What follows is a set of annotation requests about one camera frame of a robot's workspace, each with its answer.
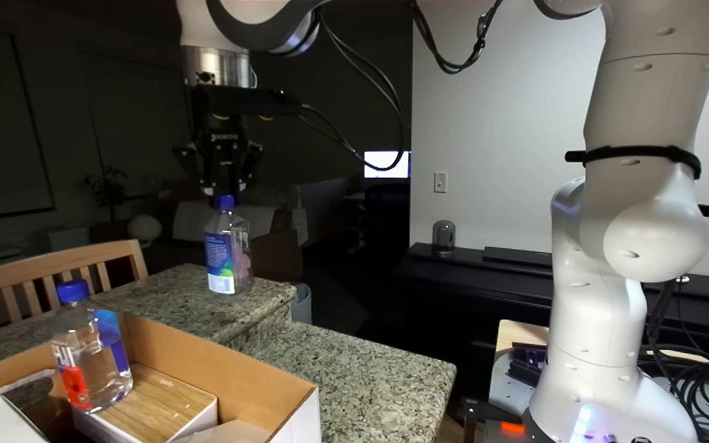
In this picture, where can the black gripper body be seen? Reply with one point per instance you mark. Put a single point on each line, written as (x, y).
(222, 138)

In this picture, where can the black low cabinet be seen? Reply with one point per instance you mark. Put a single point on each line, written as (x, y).
(469, 303)

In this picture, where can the white cardboard storage box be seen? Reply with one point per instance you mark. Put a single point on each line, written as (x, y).
(257, 385)

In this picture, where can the orange small tag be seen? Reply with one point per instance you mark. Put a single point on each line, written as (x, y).
(513, 426)

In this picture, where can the gray cylindrical jar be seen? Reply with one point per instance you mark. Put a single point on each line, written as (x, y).
(444, 236)

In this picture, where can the white round lamp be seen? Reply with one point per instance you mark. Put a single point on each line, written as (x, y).
(142, 227)

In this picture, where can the white wall outlet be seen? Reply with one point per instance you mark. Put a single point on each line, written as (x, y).
(439, 183)

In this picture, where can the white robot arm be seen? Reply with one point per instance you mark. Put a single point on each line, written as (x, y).
(634, 238)

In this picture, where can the clear blue-cap water bottle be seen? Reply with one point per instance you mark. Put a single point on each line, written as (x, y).
(226, 254)

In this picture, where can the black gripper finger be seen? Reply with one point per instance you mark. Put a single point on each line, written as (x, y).
(195, 159)
(246, 161)

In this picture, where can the black table clamp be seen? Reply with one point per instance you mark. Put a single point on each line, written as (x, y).
(477, 420)

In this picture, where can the light wooden slatted chair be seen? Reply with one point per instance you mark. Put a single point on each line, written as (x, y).
(50, 263)

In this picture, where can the bright computer monitor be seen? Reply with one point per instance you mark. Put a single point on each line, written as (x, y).
(385, 163)

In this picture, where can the white cylindrical bin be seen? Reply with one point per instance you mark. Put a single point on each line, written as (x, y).
(300, 303)

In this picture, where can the water bottle with red mark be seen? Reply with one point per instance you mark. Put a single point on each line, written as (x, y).
(92, 361)

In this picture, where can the dark house plant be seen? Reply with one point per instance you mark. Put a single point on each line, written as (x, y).
(108, 194)

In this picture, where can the dark blue small device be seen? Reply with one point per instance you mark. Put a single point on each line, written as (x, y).
(528, 361)

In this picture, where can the large wall projection screen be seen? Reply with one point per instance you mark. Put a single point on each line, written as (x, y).
(0, 124)

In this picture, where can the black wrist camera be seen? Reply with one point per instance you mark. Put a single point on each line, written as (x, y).
(246, 99)

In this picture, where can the light wooden board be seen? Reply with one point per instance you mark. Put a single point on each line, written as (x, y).
(518, 333)
(149, 408)

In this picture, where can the brown cardboard box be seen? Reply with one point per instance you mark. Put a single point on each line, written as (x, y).
(277, 247)

